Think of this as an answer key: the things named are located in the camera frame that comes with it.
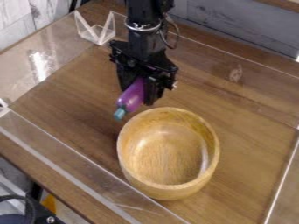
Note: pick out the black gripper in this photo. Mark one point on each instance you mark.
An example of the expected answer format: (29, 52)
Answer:
(140, 58)

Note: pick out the purple toy eggplant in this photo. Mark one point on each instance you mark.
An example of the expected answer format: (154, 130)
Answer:
(131, 99)

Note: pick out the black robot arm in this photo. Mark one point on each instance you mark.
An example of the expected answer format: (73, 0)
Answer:
(147, 16)

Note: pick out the brown wooden bowl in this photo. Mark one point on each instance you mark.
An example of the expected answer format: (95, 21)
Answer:
(168, 152)

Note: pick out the clear acrylic tray walls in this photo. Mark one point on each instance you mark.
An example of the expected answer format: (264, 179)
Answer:
(59, 131)

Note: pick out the black clamp with screw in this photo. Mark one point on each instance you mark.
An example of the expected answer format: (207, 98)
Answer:
(37, 214)

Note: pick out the clear acrylic corner bracket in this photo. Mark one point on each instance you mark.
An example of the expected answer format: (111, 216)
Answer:
(98, 34)

